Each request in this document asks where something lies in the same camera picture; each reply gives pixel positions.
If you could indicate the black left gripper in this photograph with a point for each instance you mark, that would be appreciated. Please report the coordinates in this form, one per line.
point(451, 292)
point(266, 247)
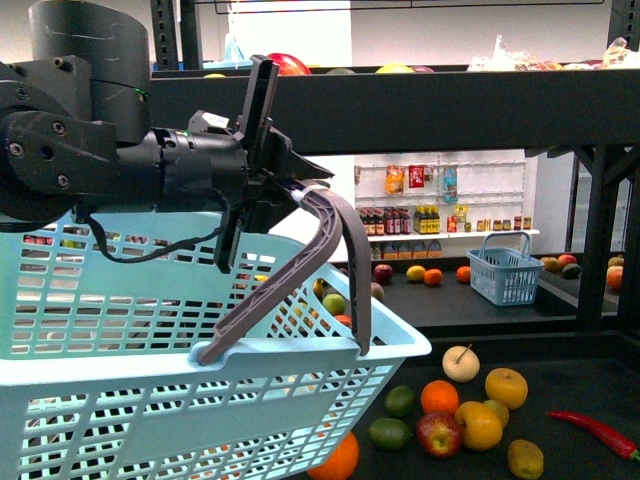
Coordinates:
point(257, 203)

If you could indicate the light blue shopping basket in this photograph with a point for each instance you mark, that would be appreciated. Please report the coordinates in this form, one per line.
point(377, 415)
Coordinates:
point(171, 369)

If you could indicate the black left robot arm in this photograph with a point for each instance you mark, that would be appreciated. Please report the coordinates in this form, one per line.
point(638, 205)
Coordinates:
point(76, 136)

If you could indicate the small blue background basket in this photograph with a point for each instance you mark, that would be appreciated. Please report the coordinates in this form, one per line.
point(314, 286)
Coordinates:
point(506, 277)

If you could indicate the green lime upper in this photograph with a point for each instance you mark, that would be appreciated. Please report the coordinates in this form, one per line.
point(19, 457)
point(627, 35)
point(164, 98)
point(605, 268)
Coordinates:
point(399, 401)

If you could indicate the white pear with stem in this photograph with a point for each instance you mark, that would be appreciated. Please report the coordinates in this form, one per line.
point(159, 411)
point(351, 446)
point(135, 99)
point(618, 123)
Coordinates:
point(460, 363)

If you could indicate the orange mandarin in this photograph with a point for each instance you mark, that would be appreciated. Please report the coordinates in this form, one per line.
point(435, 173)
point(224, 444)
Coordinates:
point(439, 396)

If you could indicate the green avocado lower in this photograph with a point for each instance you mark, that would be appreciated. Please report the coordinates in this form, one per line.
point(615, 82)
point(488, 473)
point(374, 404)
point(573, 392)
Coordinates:
point(389, 434)

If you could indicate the large orange under basket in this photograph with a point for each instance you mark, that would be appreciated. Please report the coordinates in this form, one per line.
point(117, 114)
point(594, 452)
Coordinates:
point(341, 464)

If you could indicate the red apple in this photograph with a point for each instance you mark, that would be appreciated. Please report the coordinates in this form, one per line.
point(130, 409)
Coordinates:
point(439, 435)

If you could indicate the yellow brown round pear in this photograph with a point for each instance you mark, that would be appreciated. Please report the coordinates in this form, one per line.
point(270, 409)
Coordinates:
point(507, 386)

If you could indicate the yellow orange persimmon fruit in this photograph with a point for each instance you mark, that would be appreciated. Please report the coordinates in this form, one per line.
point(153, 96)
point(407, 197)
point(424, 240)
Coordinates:
point(481, 428)

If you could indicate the olive green small fruit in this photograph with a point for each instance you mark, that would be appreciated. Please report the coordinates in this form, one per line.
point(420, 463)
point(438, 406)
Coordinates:
point(501, 411)

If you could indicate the red chili pepper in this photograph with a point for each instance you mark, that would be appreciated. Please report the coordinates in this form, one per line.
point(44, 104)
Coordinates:
point(618, 443)

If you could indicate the white wall product shelf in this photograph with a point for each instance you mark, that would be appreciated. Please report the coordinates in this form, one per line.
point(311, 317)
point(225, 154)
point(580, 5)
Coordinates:
point(442, 204)

